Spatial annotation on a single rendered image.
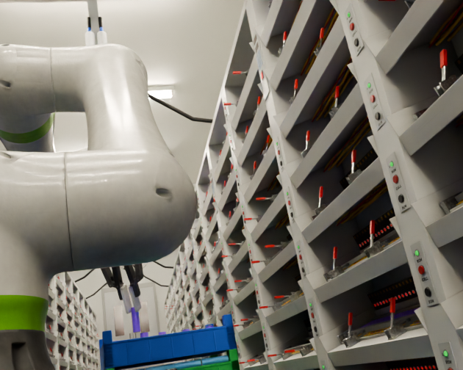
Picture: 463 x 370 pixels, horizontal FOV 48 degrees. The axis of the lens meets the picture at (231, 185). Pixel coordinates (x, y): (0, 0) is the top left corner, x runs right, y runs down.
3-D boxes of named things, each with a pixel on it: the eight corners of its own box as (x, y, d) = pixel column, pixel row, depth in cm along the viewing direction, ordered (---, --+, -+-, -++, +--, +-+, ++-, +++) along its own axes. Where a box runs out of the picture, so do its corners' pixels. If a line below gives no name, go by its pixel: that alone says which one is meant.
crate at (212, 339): (105, 368, 112) (102, 330, 114) (101, 373, 130) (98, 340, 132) (237, 348, 121) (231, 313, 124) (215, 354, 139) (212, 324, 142)
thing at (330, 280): (414, 259, 106) (378, 201, 110) (320, 302, 162) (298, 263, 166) (486, 220, 112) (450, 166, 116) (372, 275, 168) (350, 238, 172)
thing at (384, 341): (441, 355, 100) (403, 291, 104) (334, 366, 156) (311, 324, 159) (516, 309, 106) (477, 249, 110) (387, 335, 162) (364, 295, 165)
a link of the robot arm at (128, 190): (211, 180, 52) (144, 33, 95) (37, 194, 47) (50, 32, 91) (205, 280, 58) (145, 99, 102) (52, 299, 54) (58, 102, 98)
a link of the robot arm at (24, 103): (51, 90, 82) (48, 28, 86) (-38, 93, 78) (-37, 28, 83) (61, 144, 98) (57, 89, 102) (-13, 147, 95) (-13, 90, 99)
